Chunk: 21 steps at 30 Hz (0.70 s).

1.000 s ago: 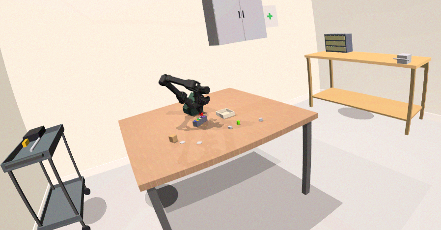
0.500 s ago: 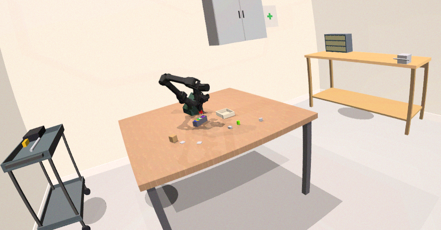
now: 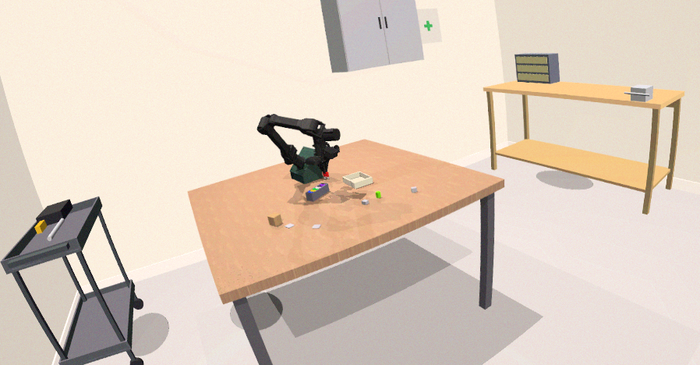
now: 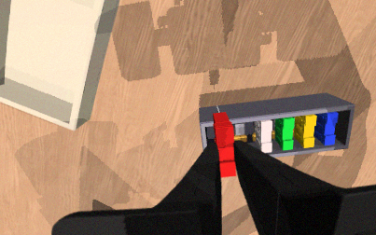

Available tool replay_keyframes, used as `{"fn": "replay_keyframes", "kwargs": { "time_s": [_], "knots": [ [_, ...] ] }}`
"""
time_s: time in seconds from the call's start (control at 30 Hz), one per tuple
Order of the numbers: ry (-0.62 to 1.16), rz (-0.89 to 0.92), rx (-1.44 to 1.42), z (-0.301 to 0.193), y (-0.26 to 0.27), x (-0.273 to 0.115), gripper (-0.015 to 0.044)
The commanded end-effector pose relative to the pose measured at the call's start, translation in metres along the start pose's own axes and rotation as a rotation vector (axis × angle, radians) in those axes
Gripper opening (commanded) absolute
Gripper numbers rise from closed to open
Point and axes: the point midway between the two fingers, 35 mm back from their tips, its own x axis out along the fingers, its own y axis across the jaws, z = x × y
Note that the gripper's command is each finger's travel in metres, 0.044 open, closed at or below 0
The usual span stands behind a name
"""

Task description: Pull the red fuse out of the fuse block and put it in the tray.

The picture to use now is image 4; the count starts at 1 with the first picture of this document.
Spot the red blade fuse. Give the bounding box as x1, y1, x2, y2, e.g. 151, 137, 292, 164
213, 106, 236, 177

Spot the grey fuse block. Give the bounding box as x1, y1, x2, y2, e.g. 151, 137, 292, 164
199, 92, 355, 158

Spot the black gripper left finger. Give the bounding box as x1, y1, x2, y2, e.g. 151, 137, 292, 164
51, 143, 222, 235

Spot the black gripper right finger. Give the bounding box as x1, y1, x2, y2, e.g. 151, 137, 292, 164
233, 140, 376, 235

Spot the cream open-top tray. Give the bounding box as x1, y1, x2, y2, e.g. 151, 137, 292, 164
0, 0, 120, 131

